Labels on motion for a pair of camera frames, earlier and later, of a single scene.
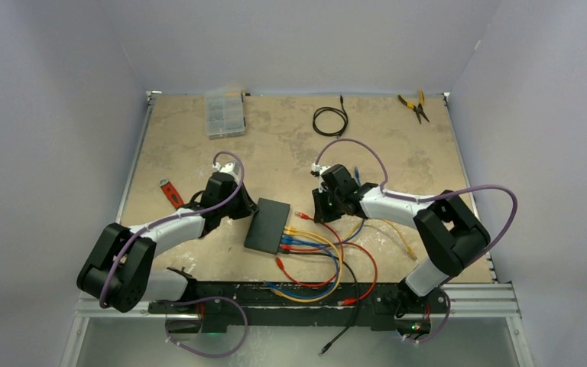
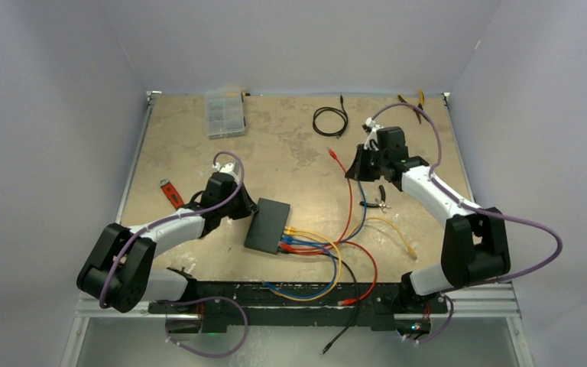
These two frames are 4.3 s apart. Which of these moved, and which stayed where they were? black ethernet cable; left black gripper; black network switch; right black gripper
Moved: right black gripper
Stayed: black network switch; black ethernet cable; left black gripper
